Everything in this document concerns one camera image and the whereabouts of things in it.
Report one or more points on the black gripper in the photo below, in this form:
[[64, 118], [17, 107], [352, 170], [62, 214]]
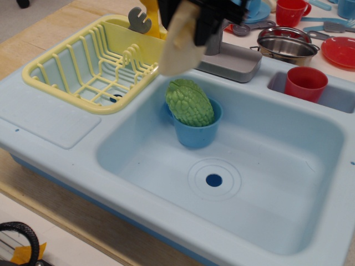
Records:
[[212, 13]]

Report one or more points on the cream toy detergent bottle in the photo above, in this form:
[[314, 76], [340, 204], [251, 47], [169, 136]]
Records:
[[180, 53]]

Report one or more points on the yellow plastic drying rack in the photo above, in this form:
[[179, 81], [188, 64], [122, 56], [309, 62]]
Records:
[[100, 69]]

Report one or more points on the light blue toy sink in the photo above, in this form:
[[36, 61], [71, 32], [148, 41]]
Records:
[[276, 186]]

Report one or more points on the yellow toy utensil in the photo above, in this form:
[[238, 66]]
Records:
[[152, 9]]

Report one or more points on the grey toy fork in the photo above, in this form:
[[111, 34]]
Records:
[[138, 21]]

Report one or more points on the grey toy spoon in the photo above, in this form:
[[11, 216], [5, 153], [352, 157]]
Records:
[[245, 29]]

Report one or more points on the light blue plate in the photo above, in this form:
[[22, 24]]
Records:
[[263, 13]]

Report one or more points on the grey toy faucet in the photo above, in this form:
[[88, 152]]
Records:
[[229, 61]]

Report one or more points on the light blue cup on plate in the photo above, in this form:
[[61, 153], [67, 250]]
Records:
[[253, 7]]

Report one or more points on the green toy bitter melon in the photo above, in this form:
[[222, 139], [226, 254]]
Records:
[[189, 103]]

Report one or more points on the small steel pot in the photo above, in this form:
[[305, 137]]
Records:
[[286, 44]]

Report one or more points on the light blue toy utensil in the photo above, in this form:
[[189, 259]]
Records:
[[318, 19]]

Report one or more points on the blue plastic cup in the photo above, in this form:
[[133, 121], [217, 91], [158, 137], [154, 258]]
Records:
[[197, 137]]

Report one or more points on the red cup in compartment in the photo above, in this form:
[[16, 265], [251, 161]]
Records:
[[305, 83]]

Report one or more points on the grey toy spatula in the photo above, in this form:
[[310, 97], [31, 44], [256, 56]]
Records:
[[330, 27]]

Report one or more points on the red plastic plate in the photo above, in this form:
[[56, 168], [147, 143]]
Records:
[[339, 51]]

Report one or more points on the blue cup at edge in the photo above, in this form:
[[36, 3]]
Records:
[[346, 9]]

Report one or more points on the black caster wheel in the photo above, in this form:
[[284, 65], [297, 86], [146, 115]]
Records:
[[23, 4]]

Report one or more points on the yellow tape piece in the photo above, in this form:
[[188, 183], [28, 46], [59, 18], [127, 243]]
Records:
[[23, 254]]

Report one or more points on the red mug with handle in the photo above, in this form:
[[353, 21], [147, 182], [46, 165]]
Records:
[[290, 12]]

